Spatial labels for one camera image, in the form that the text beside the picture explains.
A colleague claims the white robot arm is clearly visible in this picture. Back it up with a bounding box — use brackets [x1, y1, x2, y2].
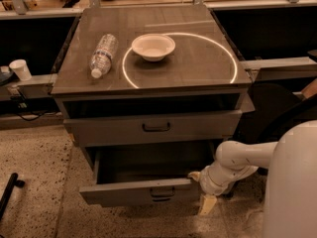
[188, 120, 317, 238]

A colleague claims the black cable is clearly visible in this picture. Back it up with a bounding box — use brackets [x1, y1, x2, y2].
[9, 89, 51, 122]

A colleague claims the white paper bowl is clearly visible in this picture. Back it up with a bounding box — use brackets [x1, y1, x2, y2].
[132, 34, 175, 61]

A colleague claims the grey drawer cabinet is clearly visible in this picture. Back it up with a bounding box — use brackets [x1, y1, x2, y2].
[50, 4, 256, 166]

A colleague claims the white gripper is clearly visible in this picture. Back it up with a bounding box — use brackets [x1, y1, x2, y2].
[188, 164, 240, 216]

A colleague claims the grey top drawer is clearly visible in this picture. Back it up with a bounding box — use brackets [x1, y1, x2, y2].
[64, 110, 242, 147]

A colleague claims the black office chair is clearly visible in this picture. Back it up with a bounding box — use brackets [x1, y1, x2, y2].
[232, 79, 317, 144]

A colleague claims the white paper cup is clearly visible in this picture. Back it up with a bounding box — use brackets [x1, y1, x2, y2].
[9, 59, 32, 81]

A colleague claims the grey drawer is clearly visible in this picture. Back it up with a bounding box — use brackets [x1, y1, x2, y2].
[64, 110, 242, 147]
[80, 140, 214, 207]

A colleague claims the clear plastic water bottle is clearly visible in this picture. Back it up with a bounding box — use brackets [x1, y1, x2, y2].
[90, 34, 119, 78]

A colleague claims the black floor stand leg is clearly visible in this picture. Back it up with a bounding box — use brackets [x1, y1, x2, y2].
[0, 173, 25, 220]

